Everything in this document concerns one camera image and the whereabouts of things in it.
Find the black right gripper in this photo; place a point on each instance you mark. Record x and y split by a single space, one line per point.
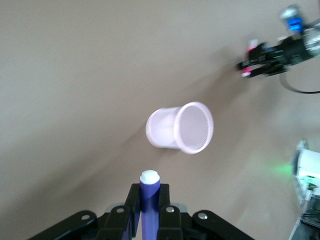
282 55

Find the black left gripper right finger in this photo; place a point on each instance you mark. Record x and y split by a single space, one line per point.
175 225

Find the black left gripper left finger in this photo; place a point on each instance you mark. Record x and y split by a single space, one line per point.
117 225

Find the pink pen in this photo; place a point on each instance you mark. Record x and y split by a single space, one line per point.
245 72

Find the white mesh cup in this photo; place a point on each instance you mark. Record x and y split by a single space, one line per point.
162 130

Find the purple pen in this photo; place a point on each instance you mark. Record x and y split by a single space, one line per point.
149 195

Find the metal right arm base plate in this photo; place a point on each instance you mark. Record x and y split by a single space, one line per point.
295 175

